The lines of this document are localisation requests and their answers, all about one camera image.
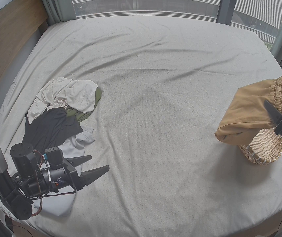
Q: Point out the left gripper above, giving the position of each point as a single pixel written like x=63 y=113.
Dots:
x=59 y=178

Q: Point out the tan shorts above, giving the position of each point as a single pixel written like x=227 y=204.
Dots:
x=249 y=107

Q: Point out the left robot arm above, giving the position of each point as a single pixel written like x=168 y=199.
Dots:
x=22 y=154

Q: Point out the round woven basket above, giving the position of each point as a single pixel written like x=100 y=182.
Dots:
x=264 y=147

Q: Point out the pale blue garment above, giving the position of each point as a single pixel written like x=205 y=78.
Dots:
x=56 y=205

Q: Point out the green garment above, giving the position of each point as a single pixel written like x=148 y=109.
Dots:
x=81 y=116

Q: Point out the black garment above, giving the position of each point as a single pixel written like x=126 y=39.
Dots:
x=49 y=129

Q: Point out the white garment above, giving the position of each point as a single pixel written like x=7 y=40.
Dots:
x=76 y=95

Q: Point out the bed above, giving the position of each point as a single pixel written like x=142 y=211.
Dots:
x=155 y=70

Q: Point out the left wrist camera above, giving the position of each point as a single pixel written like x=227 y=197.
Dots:
x=53 y=155

